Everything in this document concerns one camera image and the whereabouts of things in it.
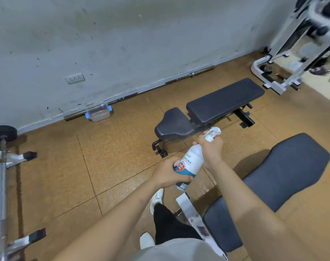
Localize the person's left hand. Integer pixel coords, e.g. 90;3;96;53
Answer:
151;157;194;190

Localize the person's right hand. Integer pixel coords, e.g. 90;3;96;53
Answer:
196;131;224;169

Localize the white spray bottle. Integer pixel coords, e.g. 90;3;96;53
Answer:
175;127;222;191

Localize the person's left forearm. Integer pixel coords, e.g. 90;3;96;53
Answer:
51;177;165;261

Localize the person's right forearm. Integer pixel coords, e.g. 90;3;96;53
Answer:
204;158;316;261

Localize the white shoe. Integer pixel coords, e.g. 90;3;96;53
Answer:
140;232;156;250
150;188;165;215

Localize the black adjustable weight bench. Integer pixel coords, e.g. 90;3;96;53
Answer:
152;78;265;159

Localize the black trouser leg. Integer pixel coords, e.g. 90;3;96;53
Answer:
153;203;204;245

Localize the grey shirt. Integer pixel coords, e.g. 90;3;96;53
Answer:
129;239;226;261

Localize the steel barbell bar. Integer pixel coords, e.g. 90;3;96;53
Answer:
64;65;216;122

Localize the dark grey padded bench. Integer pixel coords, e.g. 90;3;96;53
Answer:
175;133;330;261

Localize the clear container with blue clips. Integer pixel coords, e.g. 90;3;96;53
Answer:
85;103;113;123

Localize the white gym machine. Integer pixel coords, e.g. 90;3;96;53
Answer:
250;0;330;95

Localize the white barbell rack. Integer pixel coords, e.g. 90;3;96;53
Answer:
0;138;47;261

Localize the black weight plate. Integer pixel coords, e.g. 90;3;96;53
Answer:
0;125;18;143

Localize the white wall socket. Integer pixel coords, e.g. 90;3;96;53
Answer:
65;73;85;85

